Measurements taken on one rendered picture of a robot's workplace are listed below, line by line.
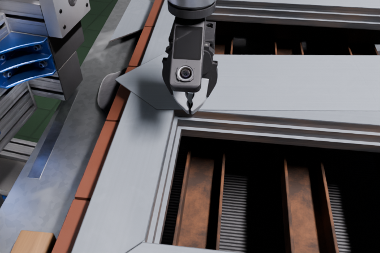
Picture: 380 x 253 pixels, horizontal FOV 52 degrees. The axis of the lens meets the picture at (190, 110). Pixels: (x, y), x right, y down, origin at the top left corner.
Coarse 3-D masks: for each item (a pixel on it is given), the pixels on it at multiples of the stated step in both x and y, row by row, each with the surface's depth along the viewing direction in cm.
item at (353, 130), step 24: (216, 0) 103; (288, 24) 104; (312, 24) 103; (336, 24) 102; (360, 24) 101; (192, 120) 71; (216, 120) 71; (240, 120) 70; (264, 120) 70; (288, 120) 69; (312, 120) 68; (336, 120) 68; (360, 120) 68; (168, 144) 66; (288, 144) 71; (312, 144) 70; (336, 144) 70; (360, 144) 69; (168, 168) 63; (168, 192) 61
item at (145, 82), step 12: (156, 60) 82; (132, 72) 78; (144, 72) 78; (156, 72) 78; (132, 84) 76; (144, 84) 76; (156, 84) 76; (144, 96) 73; (156, 96) 73; (156, 108) 70
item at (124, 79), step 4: (128, 72) 78; (120, 76) 78; (124, 76) 78; (128, 76) 78; (116, 80) 77; (120, 80) 77; (124, 80) 77; (128, 80) 77; (124, 84) 76; (128, 84) 76
